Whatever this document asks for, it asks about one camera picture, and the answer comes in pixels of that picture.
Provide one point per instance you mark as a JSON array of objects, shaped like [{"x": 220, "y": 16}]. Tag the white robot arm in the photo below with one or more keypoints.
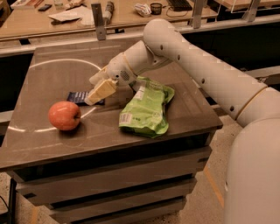
[{"x": 252, "y": 185}]

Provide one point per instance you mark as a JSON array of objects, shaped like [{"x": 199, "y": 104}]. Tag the white paper sheets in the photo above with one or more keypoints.
[{"x": 81, "y": 13}]

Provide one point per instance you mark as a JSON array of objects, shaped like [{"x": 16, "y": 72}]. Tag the black keyboard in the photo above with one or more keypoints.
[{"x": 180, "y": 5}]

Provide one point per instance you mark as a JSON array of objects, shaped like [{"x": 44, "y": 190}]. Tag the grey metal post middle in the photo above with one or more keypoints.
[{"x": 198, "y": 7}]

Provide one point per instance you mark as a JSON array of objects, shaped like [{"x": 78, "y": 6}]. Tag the grey metal post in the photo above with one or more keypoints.
[
  {"x": 250, "y": 14},
  {"x": 98, "y": 21},
  {"x": 198, "y": 7}
]

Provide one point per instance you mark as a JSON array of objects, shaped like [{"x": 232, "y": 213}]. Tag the red apple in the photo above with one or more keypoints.
[{"x": 64, "y": 115}]

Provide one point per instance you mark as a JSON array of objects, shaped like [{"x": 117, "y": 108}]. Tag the black round container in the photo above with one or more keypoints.
[{"x": 156, "y": 8}]

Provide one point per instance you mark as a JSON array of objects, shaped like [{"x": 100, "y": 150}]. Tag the dark blue snack bar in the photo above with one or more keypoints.
[{"x": 80, "y": 98}]

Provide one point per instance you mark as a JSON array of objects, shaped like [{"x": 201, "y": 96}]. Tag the grey drawer cabinet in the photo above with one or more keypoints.
[{"x": 119, "y": 186}]

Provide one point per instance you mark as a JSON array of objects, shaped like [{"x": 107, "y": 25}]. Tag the wooden background desk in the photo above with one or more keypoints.
[{"x": 30, "y": 23}]

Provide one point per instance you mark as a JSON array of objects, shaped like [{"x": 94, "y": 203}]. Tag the grey metal post right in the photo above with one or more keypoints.
[{"x": 250, "y": 14}]

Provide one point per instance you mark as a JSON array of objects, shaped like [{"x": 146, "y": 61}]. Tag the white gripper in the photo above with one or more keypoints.
[{"x": 117, "y": 71}]

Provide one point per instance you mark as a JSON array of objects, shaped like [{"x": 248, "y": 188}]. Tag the white crumpled packet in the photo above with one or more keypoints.
[{"x": 142, "y": 9}]

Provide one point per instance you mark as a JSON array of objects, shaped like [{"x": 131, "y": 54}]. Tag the green snack bag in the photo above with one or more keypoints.
[{"x": 144, "y": 114}]

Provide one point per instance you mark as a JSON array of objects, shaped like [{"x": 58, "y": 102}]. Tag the black phone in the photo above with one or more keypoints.
[{"x": 45, "y": 7}]

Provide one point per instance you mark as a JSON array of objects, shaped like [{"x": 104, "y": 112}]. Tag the grey metal post left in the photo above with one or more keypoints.
[{"x": 98, "y": 21}]

